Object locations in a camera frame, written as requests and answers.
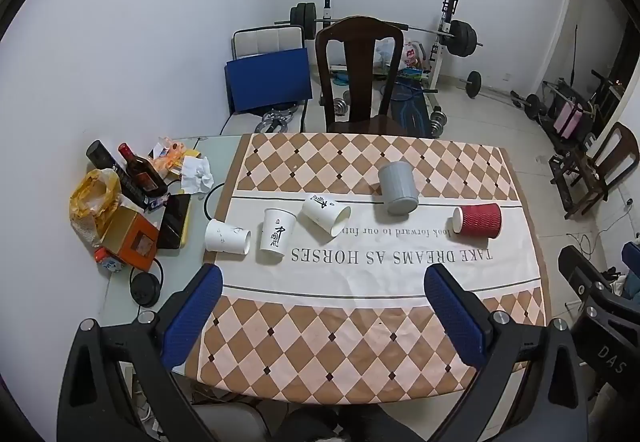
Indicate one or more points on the crumpled white tissue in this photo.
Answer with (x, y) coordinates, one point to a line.
(196, 174)

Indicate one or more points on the white cup small black print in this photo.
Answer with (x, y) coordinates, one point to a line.
(322, 213)

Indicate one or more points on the white weight rack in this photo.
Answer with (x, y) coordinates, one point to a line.
(440, 59)

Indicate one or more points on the orange gift box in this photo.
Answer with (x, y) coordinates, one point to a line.
(130, 237)

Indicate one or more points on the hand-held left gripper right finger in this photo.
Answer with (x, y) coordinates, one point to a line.
(454, 317)

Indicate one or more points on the black smartphone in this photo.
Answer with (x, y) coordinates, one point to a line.
(174, 222)

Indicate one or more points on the dark wooden armchair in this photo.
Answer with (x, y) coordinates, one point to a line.
(607, 166)

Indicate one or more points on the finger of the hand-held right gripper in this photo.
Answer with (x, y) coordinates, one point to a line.
(582, 272)

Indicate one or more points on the orange snack packets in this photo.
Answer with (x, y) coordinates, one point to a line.
(172, 159)

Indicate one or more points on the black exercise machine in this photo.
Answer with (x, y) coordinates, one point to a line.
(565, 96)

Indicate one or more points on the small red blue carton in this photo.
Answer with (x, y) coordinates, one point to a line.
(107, 262)

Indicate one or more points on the black cylinder tube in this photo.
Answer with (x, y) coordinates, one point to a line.
(102, 156)

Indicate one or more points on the pink pad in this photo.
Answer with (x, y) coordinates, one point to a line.
(569, 117)

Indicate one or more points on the red ribbed paper cup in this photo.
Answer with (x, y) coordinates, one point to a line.
(479, 221)

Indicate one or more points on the chrome dumbbell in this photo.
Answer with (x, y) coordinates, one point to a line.
(341, 104)
(439, 121)

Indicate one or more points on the dark wooden dining chair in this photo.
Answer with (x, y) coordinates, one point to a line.
(361, 71)

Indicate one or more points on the grey ribbed cup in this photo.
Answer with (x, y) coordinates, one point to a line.
(398, 187)

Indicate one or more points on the white padded chair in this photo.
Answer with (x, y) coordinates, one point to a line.
(265, 39)

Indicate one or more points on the white red plastic bag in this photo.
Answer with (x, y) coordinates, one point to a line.
(411, 54)

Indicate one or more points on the blue board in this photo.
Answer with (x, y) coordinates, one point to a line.
(267, 79)

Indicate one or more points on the short barbell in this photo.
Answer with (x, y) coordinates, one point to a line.
(472, 84)

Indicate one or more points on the barbell with black plates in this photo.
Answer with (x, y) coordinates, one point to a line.
(462, 39)

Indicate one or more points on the white cup large black print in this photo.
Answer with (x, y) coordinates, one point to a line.
(276, 237)

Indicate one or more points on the brown liquor bottle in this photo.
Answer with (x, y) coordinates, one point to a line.
(142, 171)

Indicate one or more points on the checkered brown tablecloth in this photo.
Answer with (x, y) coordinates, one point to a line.
(360, 322)

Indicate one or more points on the black dumbbell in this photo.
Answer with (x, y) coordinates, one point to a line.
(532, 105)

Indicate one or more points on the chrome metal rings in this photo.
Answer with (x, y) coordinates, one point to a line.
(272, 121)

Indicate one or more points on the plain white paper cup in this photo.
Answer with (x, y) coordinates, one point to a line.
(225, 237)

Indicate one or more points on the yellow plastic bag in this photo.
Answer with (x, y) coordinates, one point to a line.
(90, 202)

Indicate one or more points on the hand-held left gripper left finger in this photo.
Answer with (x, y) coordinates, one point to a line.
(194, 309)

